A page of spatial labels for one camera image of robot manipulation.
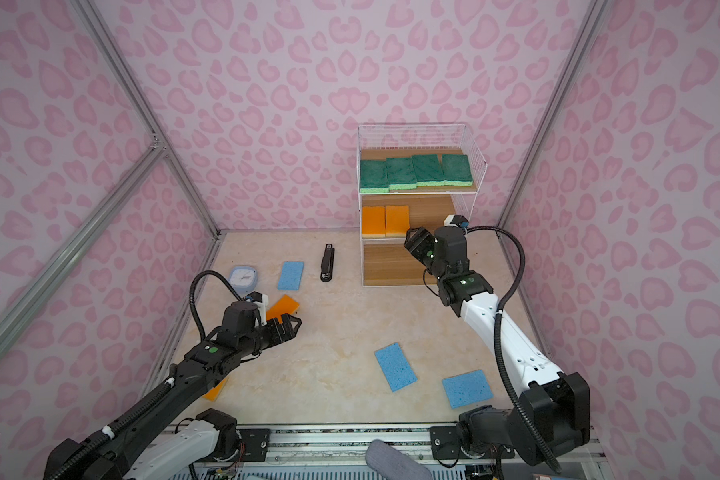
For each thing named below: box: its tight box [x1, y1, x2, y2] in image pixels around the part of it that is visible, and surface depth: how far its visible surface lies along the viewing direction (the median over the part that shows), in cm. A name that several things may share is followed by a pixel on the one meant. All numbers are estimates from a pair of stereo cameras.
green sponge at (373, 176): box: [360, 160, 390, 193], surface depth 74 cm
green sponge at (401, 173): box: [386, 157, 417, 190], surface depth 75 cm
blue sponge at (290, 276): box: [277, 261, 304, 291], surface depth 108 cm
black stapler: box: [320, 244, 335, 283], surface depth 109 cm
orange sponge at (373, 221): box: [361, 206, 386, 238], surface depth 86 cm
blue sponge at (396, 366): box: [374, 342, 418, 392], surface depth 87 cm
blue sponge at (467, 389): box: [442, 370, 494, 409], surface depth 82 cm
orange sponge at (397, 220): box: [385, 205, 410, 237], surface depth 90 cm
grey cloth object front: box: [365, 439, 433, 480], surface depth 70 cm
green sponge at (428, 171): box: [412, 154, 445, 187], surface depth 76 cm
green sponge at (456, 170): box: [442, 154, 473, 187], surface depth 76 cm
